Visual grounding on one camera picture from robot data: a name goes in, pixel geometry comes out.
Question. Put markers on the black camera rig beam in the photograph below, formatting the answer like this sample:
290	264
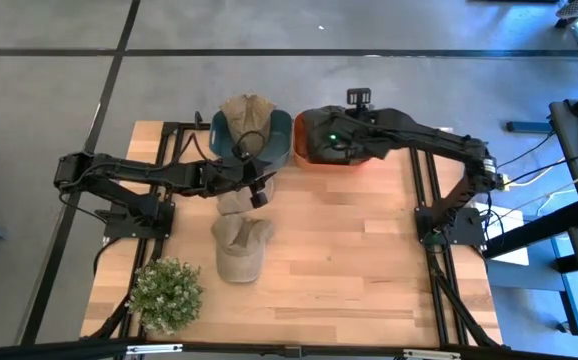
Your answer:
269	351

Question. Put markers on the white box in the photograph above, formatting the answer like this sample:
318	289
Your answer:
511	250

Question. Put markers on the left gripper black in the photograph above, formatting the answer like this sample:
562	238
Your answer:
234	177

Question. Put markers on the teal plastic bin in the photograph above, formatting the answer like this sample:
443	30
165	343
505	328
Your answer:
281	142

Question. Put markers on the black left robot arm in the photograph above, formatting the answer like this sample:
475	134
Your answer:
134	172

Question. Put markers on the orange plastic bin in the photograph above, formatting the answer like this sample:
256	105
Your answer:
297	150

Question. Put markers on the green artificial potted plant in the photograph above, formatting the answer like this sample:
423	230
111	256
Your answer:
166	295

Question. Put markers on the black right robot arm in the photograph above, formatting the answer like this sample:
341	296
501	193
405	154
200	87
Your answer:
434	142

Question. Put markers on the yellow power plug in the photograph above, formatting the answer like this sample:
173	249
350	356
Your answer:
505	181

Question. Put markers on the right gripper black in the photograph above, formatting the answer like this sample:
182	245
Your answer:
349	130

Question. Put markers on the blue floor bar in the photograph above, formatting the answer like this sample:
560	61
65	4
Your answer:
529	127

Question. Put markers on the silver metal bracket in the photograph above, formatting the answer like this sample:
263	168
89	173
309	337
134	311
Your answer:
154	349
431	355

